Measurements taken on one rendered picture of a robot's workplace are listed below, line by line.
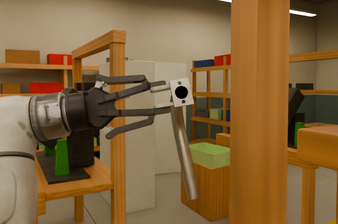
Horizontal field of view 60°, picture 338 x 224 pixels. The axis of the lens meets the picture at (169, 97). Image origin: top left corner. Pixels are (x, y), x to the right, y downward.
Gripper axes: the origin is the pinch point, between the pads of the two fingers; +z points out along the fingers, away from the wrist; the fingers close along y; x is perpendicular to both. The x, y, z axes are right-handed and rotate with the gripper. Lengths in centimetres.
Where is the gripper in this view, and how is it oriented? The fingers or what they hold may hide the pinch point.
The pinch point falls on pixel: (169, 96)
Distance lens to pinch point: 60.3
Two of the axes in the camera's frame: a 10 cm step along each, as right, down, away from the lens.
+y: -1.8, -9.7, 1.4
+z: 9.8, -1.7, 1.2
